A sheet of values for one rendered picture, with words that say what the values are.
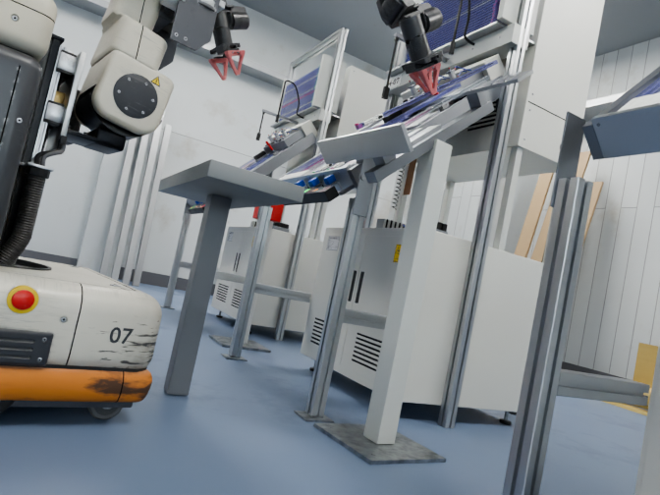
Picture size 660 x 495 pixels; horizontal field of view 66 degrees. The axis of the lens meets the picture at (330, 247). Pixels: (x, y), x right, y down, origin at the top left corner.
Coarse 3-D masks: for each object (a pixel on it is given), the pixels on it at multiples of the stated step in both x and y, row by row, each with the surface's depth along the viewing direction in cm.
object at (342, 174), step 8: (336, 168) 158; (344, 168) 152; (304, 176) 176; (312, 176) 172; (320, 176) 167; (336, 176) 159; (344, 176) 155; (336, 184) 162; (344, 184) 158; (352, 184) 154
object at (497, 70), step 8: (496, 56) 178; (472, 64) 188; (480, 64) 177; (496, 64) 179; (456, 72) 191; (464, 72) 185; (488, 72) 177; (496, 72) 179; (504, 72) 181; (448, 80) 193; (488, 80) 178; (416, 88) 209; (408, 96) 216
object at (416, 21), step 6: (414, 12) 133; (420, 12) 132; (408, 18) 130; (414, 18) 129; (420, 18) 131; (402, 24) 131; (408, 24) 130; (414, 24) 130; (420, 24) 130; (426, 24) 133; (402, 30) 132; (408, 30) 131; (414, 30) 130; (420, 30) 131; (408, 36) 131; (414, 36) 132
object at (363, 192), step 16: (416, 0) 229; (512, 0) 176; (512, 16) 176; (480, 32) 185; (448, 48) 201; (400, 64) 226; (400, 80) 231; (368, 160) 148; (368, 192) 148; (384, 224) 194; (400, 224) 197; (256, 288) 213; (272, 288) 215; (352, 320) 148; (368, 320) 152; (384, 320) 153; (304, 416) 142
